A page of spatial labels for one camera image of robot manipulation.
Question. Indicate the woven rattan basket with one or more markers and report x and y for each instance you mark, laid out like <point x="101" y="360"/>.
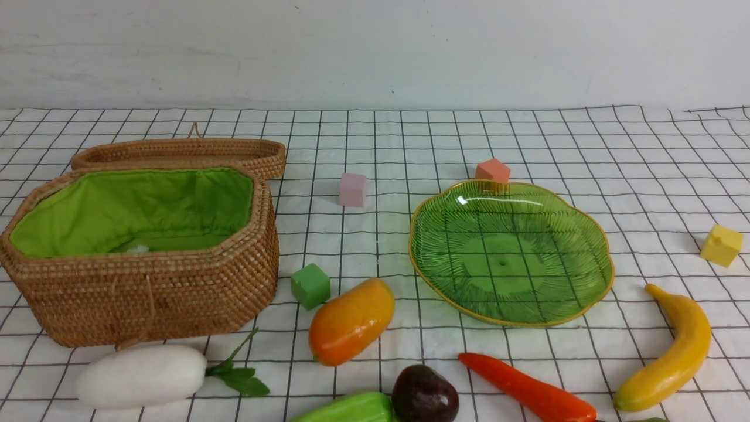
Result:
<point x="118" y="256"/>

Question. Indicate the orange carrot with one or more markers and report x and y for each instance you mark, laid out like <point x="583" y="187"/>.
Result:
<point x="547" y="402"/>

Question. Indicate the green glass leaf plate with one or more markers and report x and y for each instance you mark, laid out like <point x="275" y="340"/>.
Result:
<point x="513" y="254"/>

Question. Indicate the woven rattan basket lid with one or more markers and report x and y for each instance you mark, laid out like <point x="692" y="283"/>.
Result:
<point x="266" y="159"/>

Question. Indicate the green foam cube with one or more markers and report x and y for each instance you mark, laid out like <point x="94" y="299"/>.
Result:
<point x="310" y="286"/>

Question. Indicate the pink foam cube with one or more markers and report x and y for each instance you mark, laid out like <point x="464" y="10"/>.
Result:
<point x="352" y="190"/>

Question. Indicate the dark purple mangosteen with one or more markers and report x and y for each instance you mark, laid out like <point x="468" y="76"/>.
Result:
<point x="422" y="394"/>

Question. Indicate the orange foam cube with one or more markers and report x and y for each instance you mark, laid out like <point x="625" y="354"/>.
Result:
<point x="493" y="169"/>

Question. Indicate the yellow banana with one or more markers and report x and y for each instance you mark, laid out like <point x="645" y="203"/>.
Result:
<point x="659" y="380"/>

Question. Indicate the orange mango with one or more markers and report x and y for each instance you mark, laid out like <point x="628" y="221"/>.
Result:
<point x="344" y="327"/>

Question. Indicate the white radish with leaves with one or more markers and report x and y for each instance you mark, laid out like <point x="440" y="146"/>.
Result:
<point x="158" y="375"/>

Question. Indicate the yellow foam cube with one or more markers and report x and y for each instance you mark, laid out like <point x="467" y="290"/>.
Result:
<point x="721" y="246"/>

